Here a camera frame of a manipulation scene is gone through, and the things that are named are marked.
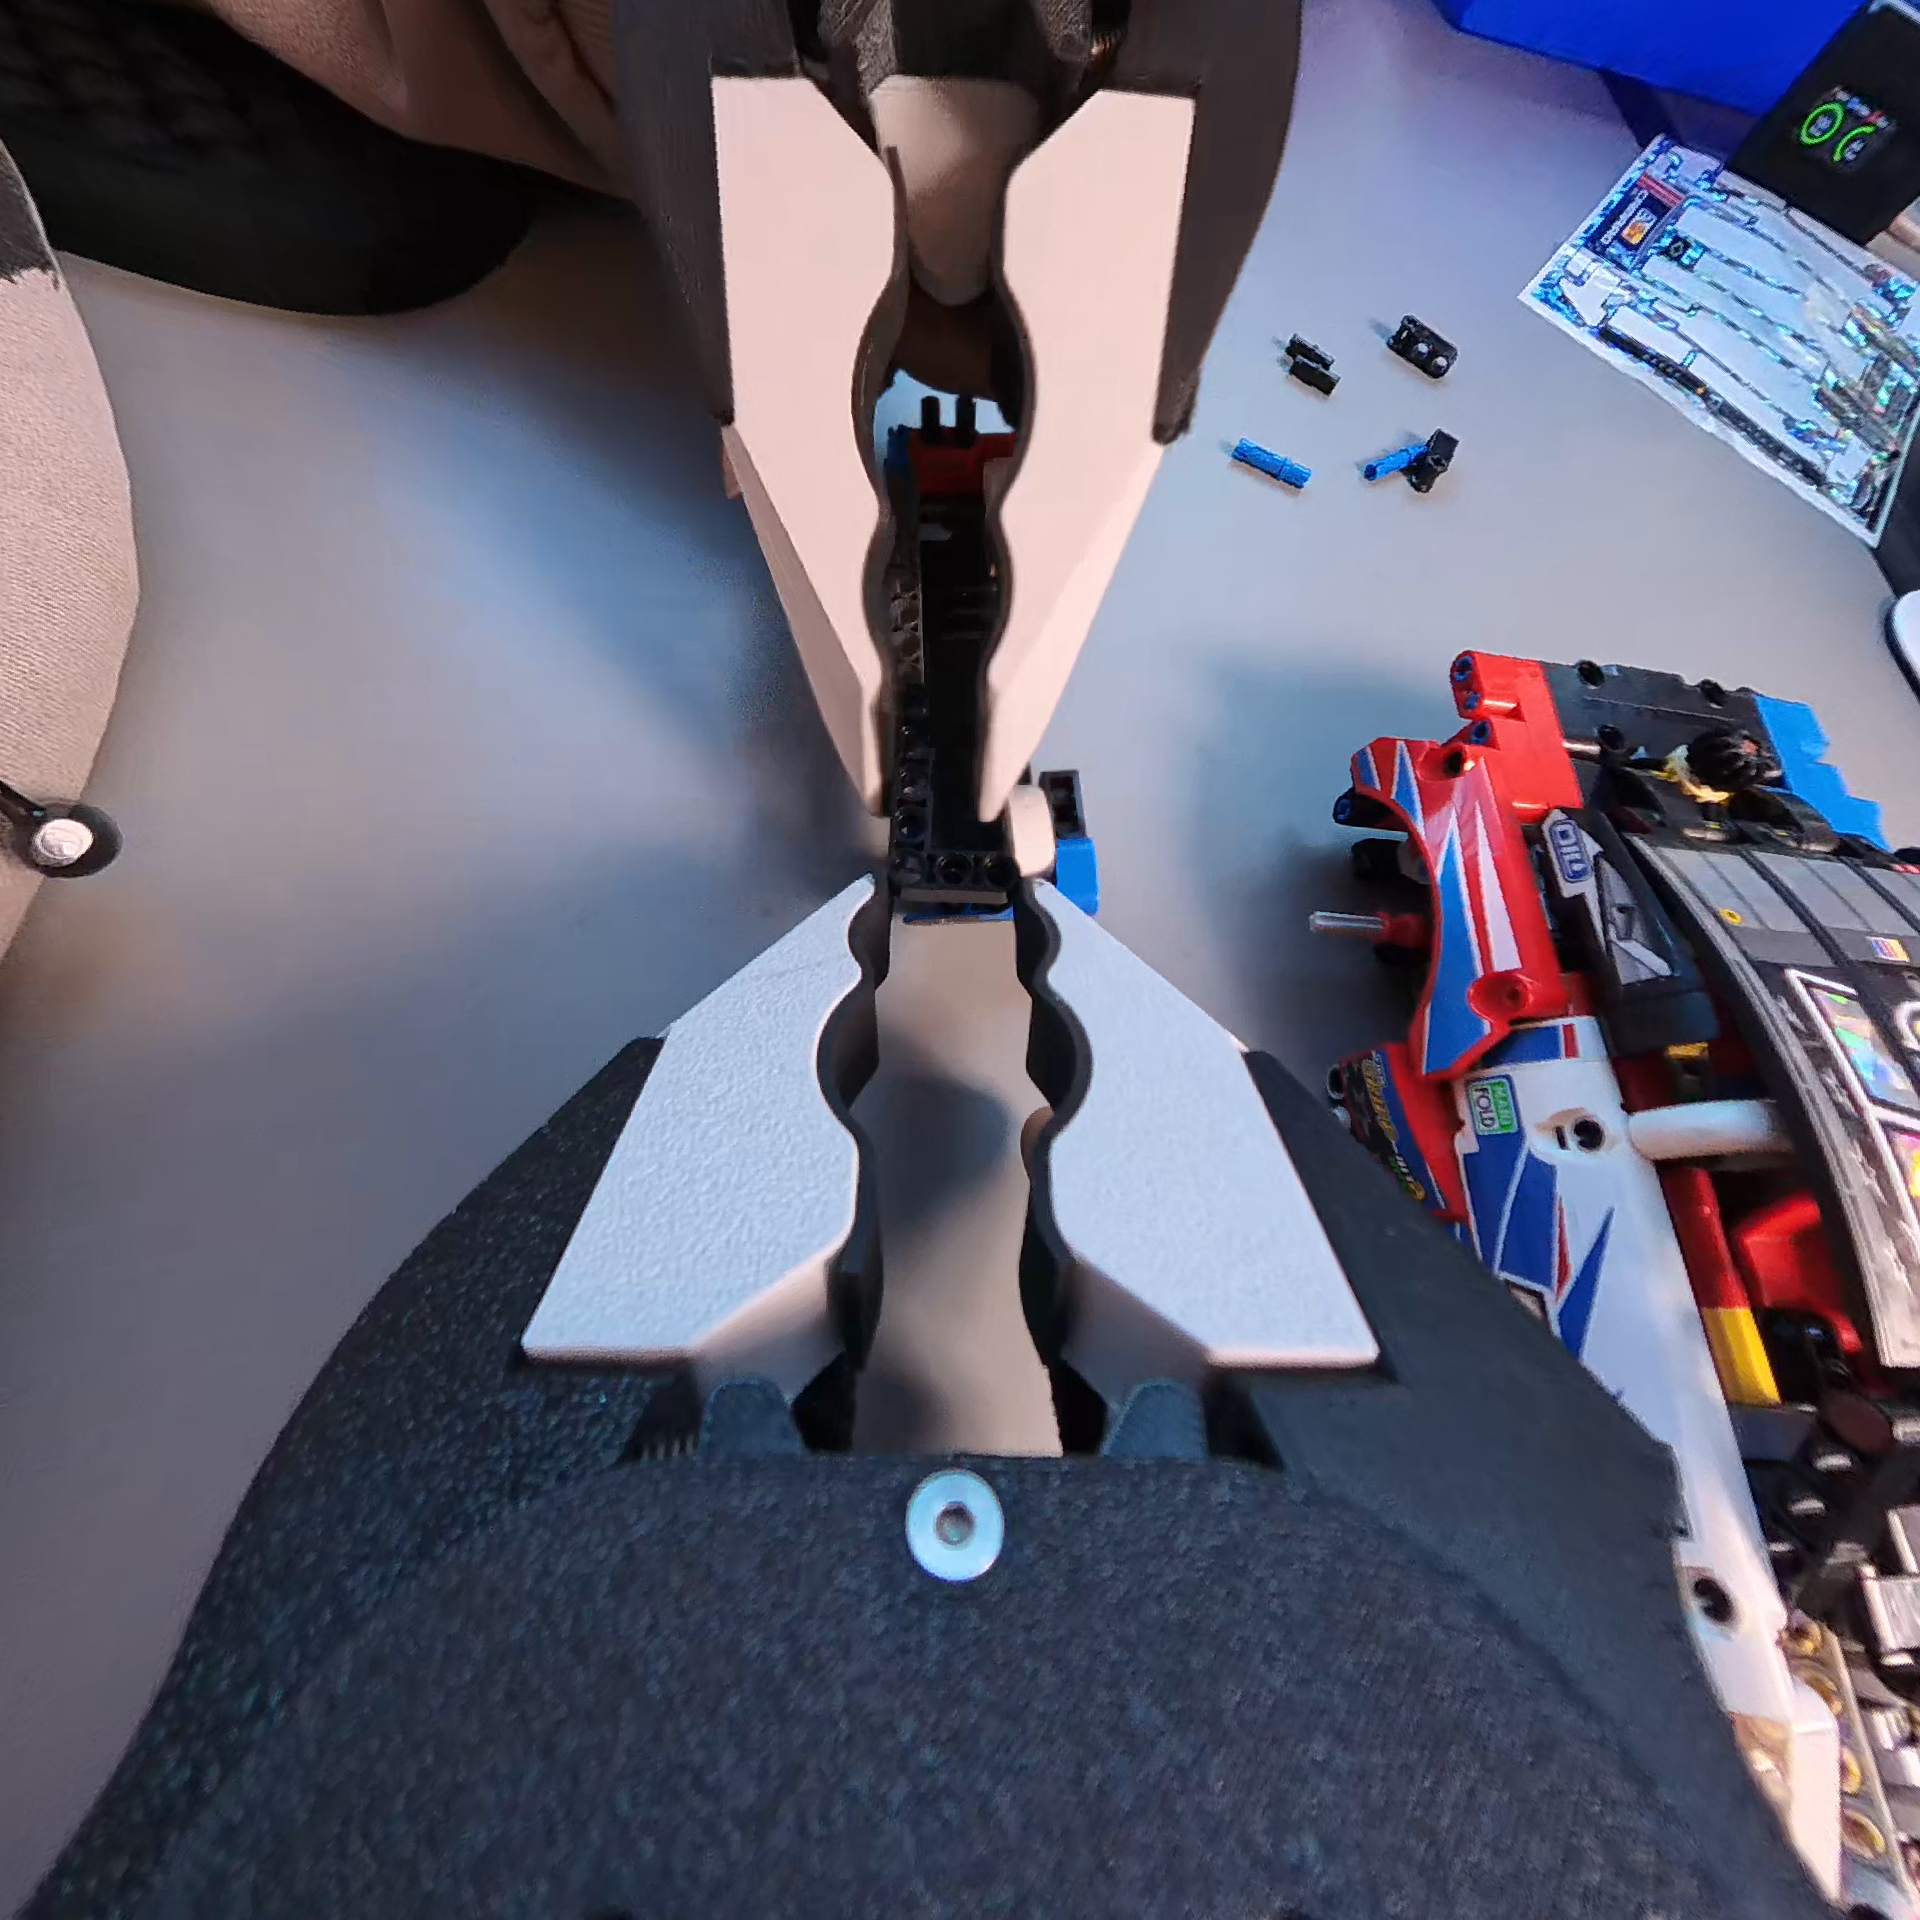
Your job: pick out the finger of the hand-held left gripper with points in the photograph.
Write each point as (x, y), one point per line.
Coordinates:
(1107, 329)
(799, 298)

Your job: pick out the holographic sticker sheet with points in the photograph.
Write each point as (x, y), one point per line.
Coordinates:
(1726, 318)

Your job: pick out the black display device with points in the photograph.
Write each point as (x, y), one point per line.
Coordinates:
(1839, 131)

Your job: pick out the blue lego pin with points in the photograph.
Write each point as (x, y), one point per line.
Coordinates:
(1272, 465)

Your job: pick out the black connector with blue pin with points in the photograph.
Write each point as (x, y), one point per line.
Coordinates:
(1428, 457)

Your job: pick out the red blue lego race car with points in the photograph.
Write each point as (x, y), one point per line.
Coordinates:
(1572, 1138)

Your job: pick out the black lego pins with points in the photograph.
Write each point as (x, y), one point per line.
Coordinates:
(1313, 363)

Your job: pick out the person's left forearm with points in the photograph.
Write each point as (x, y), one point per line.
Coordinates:
(452, 76)

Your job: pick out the large blue plastic bin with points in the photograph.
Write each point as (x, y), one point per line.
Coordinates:
(1621, 42)

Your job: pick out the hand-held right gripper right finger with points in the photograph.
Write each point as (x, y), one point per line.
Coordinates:
(1202, 1220)

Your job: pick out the long black lego chassis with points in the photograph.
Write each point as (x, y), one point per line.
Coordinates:
(1076, 868)

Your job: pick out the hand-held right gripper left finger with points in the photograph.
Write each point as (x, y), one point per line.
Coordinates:
(708, 1200)

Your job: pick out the black lego connector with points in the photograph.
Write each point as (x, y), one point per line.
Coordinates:
(1422, 347)

